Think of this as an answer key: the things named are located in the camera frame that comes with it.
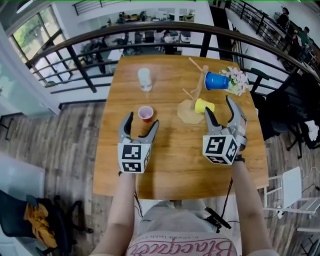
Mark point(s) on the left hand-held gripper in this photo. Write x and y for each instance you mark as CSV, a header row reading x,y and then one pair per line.
x,y
130,152

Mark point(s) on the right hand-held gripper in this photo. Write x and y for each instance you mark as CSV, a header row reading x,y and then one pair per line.
x,y
217,147

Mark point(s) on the red plastic cup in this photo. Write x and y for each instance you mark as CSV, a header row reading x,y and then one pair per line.
x,y
145,113

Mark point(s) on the yellow plastic cup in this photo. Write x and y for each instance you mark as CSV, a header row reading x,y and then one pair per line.
x,y
203,106

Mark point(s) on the wooden cup tree stand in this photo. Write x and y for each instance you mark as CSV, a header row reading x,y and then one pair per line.
x,y
187,115

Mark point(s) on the blue plastic cup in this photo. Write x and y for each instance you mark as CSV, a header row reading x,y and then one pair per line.
x,y
216,81

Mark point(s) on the person's right forearm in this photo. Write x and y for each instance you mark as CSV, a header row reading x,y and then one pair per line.
x,y
246,200

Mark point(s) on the person's left forearm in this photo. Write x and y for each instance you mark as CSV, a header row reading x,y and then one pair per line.
x,y
122,205

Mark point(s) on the clear plastic cup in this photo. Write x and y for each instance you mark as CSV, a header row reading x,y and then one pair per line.
x,y
145,78

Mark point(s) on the person's right hand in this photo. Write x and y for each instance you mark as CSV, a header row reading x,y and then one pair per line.
x,y
243,126

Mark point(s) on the pink flowers in pot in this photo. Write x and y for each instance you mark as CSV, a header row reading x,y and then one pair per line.
x,y
238,80

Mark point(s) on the black office chair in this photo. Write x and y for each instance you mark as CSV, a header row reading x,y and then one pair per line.
x,y
307,105
12,215
272,112

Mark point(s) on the white crumpled cloth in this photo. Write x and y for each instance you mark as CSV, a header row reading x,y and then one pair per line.
x,y
312,130

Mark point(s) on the white folding chair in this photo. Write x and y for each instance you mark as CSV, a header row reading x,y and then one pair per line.
x,y
291,187

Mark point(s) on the white shirt pink print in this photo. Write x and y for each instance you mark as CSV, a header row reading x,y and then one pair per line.
x,y
175,225

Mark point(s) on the black clip device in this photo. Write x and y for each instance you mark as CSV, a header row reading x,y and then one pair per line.
x,y
216,218

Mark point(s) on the white cabinet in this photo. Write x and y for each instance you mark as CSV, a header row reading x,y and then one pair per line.
x,y
20,175

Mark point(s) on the mustard yellow cloth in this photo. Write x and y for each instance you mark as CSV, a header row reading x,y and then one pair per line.
x,y
40,225

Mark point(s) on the large glass window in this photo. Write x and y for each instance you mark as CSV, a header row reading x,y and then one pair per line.
x,y
35,32

